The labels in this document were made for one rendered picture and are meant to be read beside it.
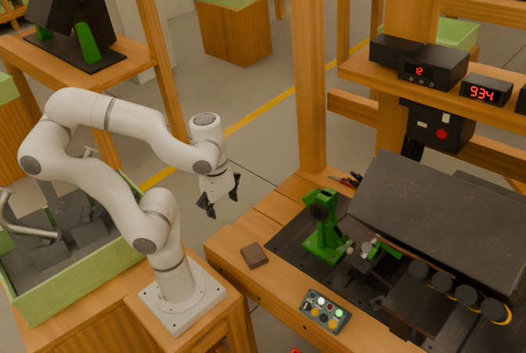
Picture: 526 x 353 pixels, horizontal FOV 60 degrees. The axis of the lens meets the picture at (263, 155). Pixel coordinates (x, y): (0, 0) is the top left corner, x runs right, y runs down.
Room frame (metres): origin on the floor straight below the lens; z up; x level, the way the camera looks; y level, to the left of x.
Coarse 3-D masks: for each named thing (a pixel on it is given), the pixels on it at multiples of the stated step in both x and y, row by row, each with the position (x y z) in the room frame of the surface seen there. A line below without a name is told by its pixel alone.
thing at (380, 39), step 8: (376, 40) 1.32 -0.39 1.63; (384, 40) 1.31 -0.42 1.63; (392, 40) 1.30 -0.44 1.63; (400, 40) 1.30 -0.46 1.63; (408, 40) 1.29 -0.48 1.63; (376, 48) 1.30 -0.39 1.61; (384, 48) 1.28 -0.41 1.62; (392, 48) 1.26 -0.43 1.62; (400, 48) 1.25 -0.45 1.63; (408, 48) 1.24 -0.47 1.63; (416, 48) 1.23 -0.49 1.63; (376, 56) 1.30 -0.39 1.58; (384, 56) 1.28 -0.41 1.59; (392, 56) 1.26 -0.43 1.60; (384, 64) 1.28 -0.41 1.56; (392, 64) 1.26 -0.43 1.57
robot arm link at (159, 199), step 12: (156, 192) 1.11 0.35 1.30; (168, 192) 1.12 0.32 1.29; (144, 204) 1.06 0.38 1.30; (156, 204) 1.05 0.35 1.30; (168, 204) 1.07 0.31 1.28; (168, 216) 1.03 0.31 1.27; (180, 228) 1.07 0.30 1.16; (168, 240) 1.04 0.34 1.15; (180, 240) 1.04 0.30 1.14; (168, 252) 1.00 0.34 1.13; (180, 252) 1.02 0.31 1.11; (156, 264) 0.98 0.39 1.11; (168, 264) 0.98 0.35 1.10; (180, 264) 1.00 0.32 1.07
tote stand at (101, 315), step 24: (144, 264) 1.26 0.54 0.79; (96, 288) 1.17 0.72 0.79; (120, 288) 1.15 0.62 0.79; (72, 312) 1.07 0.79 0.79; (96, 312) 1.05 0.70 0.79; (120, 312) 1.09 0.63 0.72; (24, 336) 0.99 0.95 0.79; (48, 336) 0.98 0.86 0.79; (72, 336) 0.99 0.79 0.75; (96, 336) 1.03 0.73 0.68; (120, 336) 1.07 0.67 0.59
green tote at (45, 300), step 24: (48, 216) 1.49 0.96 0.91; (0, 240) 1.37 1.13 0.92; (120, 240) 1.26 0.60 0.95; (0, 264) 1.29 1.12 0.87; (96, 264) 1.19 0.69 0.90; (120, 264) 1.24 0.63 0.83; (48, 288) 1.09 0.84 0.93; (72, 288) 1.13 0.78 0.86; (24, 312) 1.02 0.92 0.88; (48, 312) 1.06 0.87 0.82
